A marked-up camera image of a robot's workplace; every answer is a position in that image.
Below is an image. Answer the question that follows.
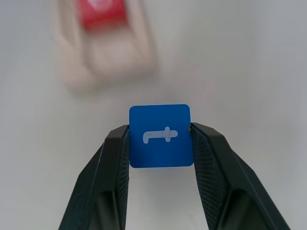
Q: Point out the wooden letter tray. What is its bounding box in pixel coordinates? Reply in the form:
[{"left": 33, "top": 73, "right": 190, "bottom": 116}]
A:
[{"left": 53, "top": 0, "right": 159, "bottom": 91}]

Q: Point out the blue letter tile t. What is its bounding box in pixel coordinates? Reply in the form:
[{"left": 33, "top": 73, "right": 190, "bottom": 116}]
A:
[{"left": 129, "top": 103, "right": 195, "bottom": 169}]

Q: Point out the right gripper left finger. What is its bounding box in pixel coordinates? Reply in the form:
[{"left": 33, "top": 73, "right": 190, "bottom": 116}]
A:
[{"left": 58, "top": 124, "right": 132, "bottom": 230}]

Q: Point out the red letter tile o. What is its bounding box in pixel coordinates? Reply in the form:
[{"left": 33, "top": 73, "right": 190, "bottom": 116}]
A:
[{"left": 76, "top": 0, "right": 129, "bottom": 32}]

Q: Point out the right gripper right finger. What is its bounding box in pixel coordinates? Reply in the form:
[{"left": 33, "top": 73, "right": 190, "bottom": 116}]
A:
[{"left": 189, "top": 121, "right": 293, "bottom": 230}]

